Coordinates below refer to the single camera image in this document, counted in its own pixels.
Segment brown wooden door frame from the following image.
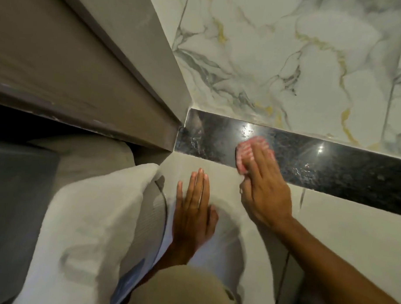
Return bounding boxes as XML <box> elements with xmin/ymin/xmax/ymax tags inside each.
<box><xmin>0</xmin><ymin>0</ymin><xmax>196</xmax><ymax>154</ymax></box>

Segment person's left forearm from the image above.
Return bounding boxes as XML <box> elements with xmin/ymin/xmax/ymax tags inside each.
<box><xmin>149</xmin><ymin>246</ymin><xmax>194</xmax><ymax>282</ymax></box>

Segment person's right hand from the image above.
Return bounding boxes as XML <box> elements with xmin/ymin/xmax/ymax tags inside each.
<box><xmin>235</xmin><ymin>136</ymin><xmax>296</xmax><ymax>231</ymax></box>

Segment beige trousers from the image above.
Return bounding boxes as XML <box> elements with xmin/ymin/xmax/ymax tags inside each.
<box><xmin>126</xmin><ymin>263</ymin><xmax>240</xmax><ymax>304</ymax></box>

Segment person's right forearm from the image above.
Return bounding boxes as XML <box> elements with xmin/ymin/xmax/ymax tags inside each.
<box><xmin>270</xmin><ymin>215</ymin><xmax>401</xmax><ymax>304</ymax></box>

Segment person's left hand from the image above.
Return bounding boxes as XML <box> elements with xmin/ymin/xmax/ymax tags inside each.
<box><xmin>165</xmin><ymin>167</ymin><xmax>221</xmax><ymax>264</ymax></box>

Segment pink scrub sponge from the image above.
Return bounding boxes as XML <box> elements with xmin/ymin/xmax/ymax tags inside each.
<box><xmin>235</xmin><ymin>136</ymin><xmax>271</xmax><ymax>176</ymax></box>

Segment black granite threshold strip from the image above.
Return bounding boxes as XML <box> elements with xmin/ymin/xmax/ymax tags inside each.
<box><xmin>172</xmin><ymin>107</ymin><xmax>401</xmax><ymax>217</ymax></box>

